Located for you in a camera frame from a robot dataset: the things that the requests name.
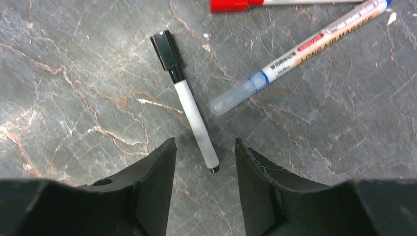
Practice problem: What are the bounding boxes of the red capped marker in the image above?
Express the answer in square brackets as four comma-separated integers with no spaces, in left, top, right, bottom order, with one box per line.
[210,0,363,13]

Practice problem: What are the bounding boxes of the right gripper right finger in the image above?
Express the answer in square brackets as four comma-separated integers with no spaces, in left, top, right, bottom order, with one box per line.
[235,138,417,236]

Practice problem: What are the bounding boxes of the clear barrel pen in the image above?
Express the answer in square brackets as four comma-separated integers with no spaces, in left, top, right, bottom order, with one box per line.
[210,0,392,116]

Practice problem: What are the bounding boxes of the black capped marker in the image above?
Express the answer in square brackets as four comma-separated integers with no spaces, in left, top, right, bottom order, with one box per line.
[150,30,220,173]

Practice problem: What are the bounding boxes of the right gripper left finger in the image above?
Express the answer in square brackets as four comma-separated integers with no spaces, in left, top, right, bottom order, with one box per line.
[0,138,177,236]

